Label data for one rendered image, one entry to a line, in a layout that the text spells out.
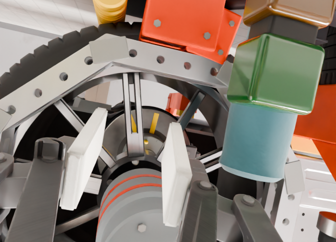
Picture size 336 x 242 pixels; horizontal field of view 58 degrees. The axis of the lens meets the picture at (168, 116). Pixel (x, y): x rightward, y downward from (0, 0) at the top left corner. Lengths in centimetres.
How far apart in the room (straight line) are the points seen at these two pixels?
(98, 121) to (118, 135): 85
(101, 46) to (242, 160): 26
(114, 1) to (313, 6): 36
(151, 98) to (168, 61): 400
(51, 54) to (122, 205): 30
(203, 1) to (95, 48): 18
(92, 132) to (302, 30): 13
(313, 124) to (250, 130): 59
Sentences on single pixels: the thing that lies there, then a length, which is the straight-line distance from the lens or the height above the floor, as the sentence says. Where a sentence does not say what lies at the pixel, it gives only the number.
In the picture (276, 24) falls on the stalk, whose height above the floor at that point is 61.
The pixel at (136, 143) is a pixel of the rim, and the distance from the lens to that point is 59.
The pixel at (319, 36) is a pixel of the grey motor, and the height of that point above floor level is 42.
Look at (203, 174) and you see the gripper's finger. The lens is 16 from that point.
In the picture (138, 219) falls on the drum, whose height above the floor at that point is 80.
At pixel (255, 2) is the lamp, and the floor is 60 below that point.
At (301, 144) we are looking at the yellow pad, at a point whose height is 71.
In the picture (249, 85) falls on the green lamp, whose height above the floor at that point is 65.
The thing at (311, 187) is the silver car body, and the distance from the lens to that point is 116.
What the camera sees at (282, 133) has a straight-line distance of 41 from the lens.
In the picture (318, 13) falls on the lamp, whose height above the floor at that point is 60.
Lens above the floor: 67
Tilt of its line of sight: 2 degrees up
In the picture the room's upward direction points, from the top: 169 degrees counter-clockwise
